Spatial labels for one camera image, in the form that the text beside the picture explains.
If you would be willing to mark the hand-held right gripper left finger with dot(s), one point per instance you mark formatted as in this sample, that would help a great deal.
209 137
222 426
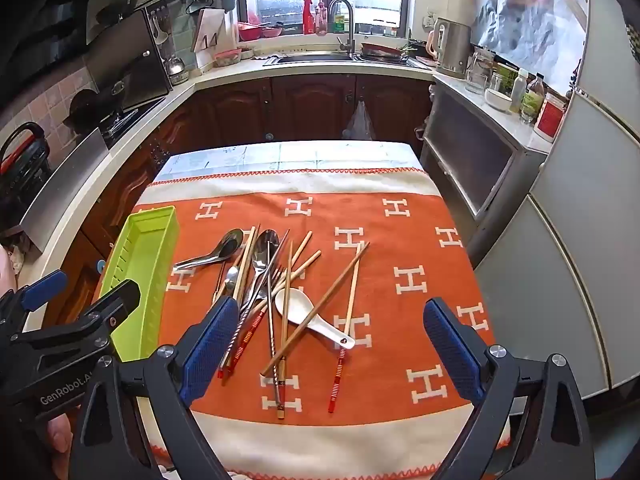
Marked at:
210 345

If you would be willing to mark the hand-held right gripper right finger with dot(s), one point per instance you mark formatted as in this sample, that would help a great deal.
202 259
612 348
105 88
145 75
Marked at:
452 345

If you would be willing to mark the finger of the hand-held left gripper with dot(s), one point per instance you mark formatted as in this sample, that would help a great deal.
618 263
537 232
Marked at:
115 302
45 287

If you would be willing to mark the green plastic utensil tray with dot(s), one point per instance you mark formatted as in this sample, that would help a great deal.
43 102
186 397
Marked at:
145 260

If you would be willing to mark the metal chopstick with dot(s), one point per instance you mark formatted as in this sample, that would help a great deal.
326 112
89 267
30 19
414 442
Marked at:
282 242
273 320

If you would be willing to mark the small metal spoon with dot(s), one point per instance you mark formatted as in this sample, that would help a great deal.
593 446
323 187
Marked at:
232 277

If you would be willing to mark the white ceramic spoon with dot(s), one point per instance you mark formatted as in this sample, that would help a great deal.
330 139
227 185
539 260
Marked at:
292 305

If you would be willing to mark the metal fork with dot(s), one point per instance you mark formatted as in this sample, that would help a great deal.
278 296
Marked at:
276 280

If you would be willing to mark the metal soup spoon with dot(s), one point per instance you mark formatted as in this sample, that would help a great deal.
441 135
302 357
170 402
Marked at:
227 247

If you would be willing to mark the plain wooden chopstick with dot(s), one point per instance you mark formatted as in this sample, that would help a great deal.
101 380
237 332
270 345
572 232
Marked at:
307 262
250 252
345 271

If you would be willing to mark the large metal spoon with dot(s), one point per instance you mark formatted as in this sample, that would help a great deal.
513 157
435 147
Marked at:
265 250

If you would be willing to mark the person's left hand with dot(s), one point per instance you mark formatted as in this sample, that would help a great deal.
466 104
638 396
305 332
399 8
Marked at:
60 435

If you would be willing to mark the blue round cabinet hook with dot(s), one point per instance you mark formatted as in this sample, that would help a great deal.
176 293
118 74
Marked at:
101 266

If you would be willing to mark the crumpled white cloth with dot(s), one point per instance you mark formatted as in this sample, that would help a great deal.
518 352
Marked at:
10 260

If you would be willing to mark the stainless steel divider panel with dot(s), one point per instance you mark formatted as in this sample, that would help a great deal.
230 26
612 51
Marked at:
65 185

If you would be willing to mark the orange patterned blanket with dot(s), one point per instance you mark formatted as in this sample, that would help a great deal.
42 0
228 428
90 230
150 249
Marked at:
400 240

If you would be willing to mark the black pressure cooker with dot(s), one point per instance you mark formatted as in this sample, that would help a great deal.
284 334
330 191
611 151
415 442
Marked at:
25 170

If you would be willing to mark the white refrigerator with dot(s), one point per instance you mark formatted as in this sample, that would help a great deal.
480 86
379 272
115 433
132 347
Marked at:
575 210

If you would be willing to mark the black cooktop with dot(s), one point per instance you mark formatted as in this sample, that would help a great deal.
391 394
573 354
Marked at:
125 120

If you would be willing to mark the black wok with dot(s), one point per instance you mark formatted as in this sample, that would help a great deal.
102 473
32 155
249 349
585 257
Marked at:
82 107

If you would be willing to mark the steel frosted-door cabinet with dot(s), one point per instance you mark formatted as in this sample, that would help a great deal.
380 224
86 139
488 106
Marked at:
470 150

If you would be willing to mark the pale grid-print table cover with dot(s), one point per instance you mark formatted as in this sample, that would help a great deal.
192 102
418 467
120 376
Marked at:
300 157

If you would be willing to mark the hanging clear plastic bag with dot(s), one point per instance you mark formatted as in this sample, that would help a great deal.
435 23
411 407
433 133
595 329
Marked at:
359 125

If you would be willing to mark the small metal teapot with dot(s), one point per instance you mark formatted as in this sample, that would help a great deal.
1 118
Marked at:
177 70

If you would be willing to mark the red-label jar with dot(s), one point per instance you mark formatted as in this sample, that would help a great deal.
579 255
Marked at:
550 120

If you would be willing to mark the white bowl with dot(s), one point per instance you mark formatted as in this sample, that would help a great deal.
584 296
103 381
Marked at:
497 100

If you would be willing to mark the clear green-label bottle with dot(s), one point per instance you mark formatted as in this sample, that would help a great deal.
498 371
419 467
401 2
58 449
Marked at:
532 102

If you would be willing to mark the brown wooden kitchen cabinets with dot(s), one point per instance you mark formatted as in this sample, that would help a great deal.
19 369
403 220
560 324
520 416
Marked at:
310 105

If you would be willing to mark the white-cap bottle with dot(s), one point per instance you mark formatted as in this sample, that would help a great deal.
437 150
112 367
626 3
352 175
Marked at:
519 90

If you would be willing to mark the pink-lid food container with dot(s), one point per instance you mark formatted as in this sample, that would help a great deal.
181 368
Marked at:
227 57

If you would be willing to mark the glass jar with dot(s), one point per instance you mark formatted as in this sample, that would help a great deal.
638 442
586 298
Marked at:
477 72

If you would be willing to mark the white cutting board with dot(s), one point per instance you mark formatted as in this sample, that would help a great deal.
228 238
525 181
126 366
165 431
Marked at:
212 35

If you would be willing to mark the white kitchen countertop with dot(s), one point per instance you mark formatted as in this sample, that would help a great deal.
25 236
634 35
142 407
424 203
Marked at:
310 68

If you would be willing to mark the steel electric kettle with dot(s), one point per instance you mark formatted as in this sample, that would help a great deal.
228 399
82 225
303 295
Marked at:
452 50

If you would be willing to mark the red basin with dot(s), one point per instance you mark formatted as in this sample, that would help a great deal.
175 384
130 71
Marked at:
250 32

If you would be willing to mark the red dish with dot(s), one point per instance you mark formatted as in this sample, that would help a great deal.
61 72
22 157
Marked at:
380 51

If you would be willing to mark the steel sink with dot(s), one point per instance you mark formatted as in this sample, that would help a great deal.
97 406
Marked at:
310 58

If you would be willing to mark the metal faucet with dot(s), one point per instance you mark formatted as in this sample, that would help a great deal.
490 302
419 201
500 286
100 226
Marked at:
351 25

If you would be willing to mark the red spray bottle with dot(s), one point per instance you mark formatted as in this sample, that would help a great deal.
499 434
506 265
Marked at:
307 20

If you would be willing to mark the green dish soap bottle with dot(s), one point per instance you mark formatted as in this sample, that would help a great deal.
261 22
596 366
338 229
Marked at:
339 22

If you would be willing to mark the pink soap bottle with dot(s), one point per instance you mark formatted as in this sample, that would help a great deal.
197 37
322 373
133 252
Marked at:
321 20

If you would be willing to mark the dark checkered cloth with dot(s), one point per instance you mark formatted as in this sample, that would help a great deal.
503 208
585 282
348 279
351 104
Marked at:
632 35

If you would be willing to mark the white paper roll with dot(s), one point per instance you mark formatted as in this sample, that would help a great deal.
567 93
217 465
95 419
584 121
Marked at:
574 7

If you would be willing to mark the white wall outlet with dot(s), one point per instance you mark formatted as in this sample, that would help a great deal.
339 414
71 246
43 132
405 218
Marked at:
429 21

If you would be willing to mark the crinkled plastic wall sheet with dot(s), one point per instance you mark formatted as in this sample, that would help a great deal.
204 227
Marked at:
525 20

